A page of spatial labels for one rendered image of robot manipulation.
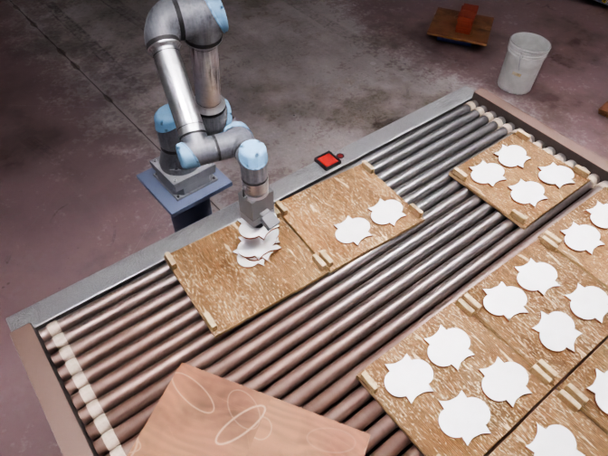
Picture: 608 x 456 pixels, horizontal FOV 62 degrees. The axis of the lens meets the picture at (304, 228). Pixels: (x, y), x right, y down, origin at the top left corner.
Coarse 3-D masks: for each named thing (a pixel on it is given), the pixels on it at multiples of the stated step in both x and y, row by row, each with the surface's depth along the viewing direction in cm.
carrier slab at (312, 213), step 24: (360, 168) 193; (312, 192) 184; (336, 192) 185; (360, 192) 185; (384, 192) 185; (288, 216) 176; (312, 216) 176; (336, 216) 177; (360, 216) 177; (408, 216) 177; (312, 240) 169; (336, 240) 170; (384, 240) 170; (336, 264) 163
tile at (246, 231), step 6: (240, 222) 158; (246, 222) 158; (240, 228) 156; (246, 228) 156; (252, 228) 156; (258, 228) 156; (264, 228) 156; (276, 228) 157; (246, 234) 154; (252, 234) 155; (258, 234) 155; (264, 234) 155
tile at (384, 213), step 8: (392, 200) 181; (368, 208) 178; (376, 208) 179; (384, 208) 179; (392, 208) 179; (400, 208) 179; (376, 216) 176; (384, 216) 176; (392, 216) 176; (400, 216) 176; (384, 224) 174; (392, 224) 174
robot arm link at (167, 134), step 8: (160, 112) 175; (168, 112) 174; (160, 120) 172; (168, 120) 171; (160, 128) 174; (168, 128) 173; (160, 136) 176; (168, 136) 175; (176, 136) 176; (160, 144) 180; (168, 144) 178
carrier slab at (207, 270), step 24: (216, 240) 169; (288, 240) 169; (168, 264) 162; (192, 264) 162; (216, 264) 162; (264, 264) 162; (288, 264) 163; (312, 264) 163; (192, 288) 156; (216, 288) 156; (240, 288) 156; (264, 288) 156; (288, 288) 157; (216, 312) 150; (240, 312) 151; (216, 336) 146
